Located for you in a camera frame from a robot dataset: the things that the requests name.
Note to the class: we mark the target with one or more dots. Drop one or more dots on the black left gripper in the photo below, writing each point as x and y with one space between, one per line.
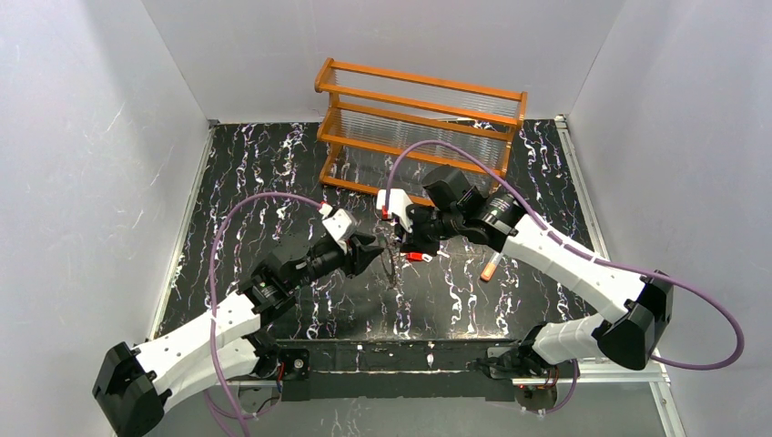
351 257

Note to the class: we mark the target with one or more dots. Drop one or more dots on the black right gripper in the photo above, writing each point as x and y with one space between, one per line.
413 232

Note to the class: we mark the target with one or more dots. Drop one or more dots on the metal oval keyring holder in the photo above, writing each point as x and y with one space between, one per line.
389 260

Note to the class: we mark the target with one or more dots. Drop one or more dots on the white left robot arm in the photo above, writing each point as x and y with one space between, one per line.
136 386

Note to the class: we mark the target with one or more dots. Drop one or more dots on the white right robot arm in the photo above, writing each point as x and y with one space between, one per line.
631 310

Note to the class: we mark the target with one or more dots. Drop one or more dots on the orange capped tube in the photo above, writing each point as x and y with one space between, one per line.
490 267

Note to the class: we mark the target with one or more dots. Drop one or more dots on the orange wooden rack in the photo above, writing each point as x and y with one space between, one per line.
375 113

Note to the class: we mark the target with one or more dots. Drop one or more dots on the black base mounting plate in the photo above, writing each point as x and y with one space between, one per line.
412 369

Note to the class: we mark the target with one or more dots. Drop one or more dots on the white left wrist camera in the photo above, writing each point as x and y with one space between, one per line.
339 224

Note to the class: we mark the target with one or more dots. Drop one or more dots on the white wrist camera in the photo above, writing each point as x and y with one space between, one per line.
392 205
339 224

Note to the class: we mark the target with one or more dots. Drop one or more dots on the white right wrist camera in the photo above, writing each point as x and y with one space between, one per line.
392 205

